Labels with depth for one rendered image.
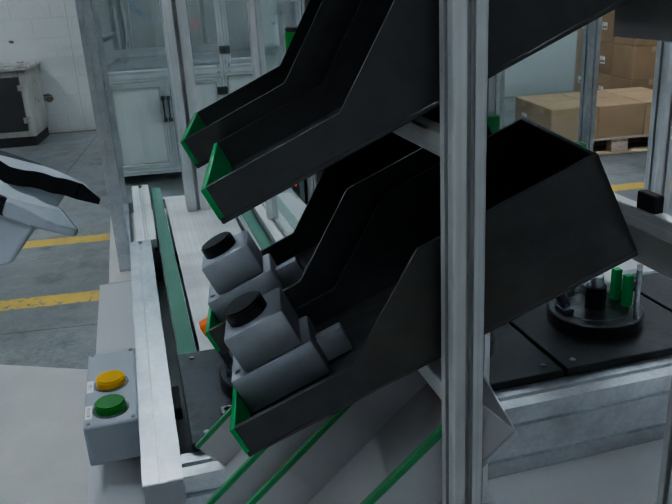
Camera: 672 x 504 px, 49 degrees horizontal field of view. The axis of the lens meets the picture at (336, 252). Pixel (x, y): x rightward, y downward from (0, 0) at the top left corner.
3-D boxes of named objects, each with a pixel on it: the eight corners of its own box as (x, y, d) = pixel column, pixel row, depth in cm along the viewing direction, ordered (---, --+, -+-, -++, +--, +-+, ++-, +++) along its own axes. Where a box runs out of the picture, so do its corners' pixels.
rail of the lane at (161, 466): (154, 559, 86) (141, 481, 82) (136, 284, 167) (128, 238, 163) (202, 548, 87) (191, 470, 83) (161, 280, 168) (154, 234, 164)
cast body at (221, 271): (224, 330, 65) (181, 266, 63) (225, 310, 70) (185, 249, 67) (308, 285, 65) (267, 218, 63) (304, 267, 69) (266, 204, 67)
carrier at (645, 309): (566, 382, 100) (571, 297, 96) (486, 312, 122) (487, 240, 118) (717, 351, 106) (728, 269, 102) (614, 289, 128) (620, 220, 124)
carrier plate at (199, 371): (193, 458, 89) (191, 443, 88) (178, 366, 111) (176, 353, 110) (384, 419, 94) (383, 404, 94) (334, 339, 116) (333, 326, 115)
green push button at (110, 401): (95, 425, 96) (93, 411, 96) (96, 409, 100) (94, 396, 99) (127, 419, 97) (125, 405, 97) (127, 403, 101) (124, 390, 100)
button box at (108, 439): (90, 467, 96) (82, 426, 94) (94, 389, 116) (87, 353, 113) (145, 456, 98) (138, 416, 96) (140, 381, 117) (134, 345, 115)
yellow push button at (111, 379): (97, 398, 103) (94, 385, 102) (97, 384, 106) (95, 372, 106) (126, 392, 104) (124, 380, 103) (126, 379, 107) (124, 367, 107)
